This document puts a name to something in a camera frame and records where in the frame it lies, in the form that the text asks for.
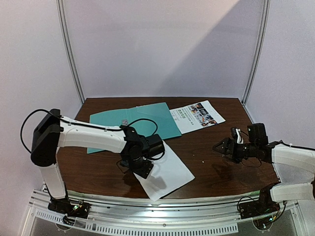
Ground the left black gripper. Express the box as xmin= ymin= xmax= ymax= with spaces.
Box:
xmin=120 ymin=156 xmax=154 ymax=179

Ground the white text paper sheet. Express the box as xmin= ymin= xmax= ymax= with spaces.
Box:
xmin=134 ymin=143 xmax=195 ymax=201

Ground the teal plastic folder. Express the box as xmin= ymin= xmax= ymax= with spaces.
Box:
xmin=90 ymin=102 xmax=182 ymax=140

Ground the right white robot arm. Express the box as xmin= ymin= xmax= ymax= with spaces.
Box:
xmin=213 ymin=138 xmax=315 ymax=214

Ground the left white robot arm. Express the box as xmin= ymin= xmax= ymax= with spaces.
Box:
xmin=31 ymin=109 xmax=154 ymax=213

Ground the colour printed brochure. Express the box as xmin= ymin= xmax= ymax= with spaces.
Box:
xmin=170 ymin=100 xmax=225 ymax=134

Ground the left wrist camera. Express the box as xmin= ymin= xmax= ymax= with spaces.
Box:
xmin=145 ymin=134 xmax=165 ymax=159

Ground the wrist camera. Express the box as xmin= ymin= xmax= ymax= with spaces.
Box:
xmin=247 ymin=123 xmax=269 ymax=146
xmin=145 ymin=134 xmax=165 ymax=159

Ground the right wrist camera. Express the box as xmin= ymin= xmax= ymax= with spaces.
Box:
xmin=247 ymin=123 xmax=269 ymax=146

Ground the aluminium front rail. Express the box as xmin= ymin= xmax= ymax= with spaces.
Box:
xmin=28 ymin=189 xmax=300 ymax=223

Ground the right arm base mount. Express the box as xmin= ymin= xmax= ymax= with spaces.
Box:
xmin=237 ymin=196 xmax=287 ymax=222

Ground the perforated metal cable tray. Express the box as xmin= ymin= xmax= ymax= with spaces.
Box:
xmin=30 ymin=210 xmax=239 ymax=236

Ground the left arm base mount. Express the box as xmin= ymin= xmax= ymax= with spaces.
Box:
xmin=48 ymin=198 xmax=92 ymax=219

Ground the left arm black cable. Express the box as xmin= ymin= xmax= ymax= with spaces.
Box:
xmin=20 ymin=109 xmax=62 ymax=154

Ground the right aluminium corner post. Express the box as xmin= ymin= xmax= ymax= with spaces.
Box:
xmin=241 ymin=0 xmax=270 ymax=106

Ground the aluminium corner post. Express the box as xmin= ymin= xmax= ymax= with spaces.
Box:
xmin=56 ymin=0 xmax=85 ymax=105
xmin=241 ymin=0 xmax=270 ymax=106

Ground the left aluminium corner post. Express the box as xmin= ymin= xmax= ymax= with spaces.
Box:
xmin=56 ymin=0 xmax=85 ymax=105

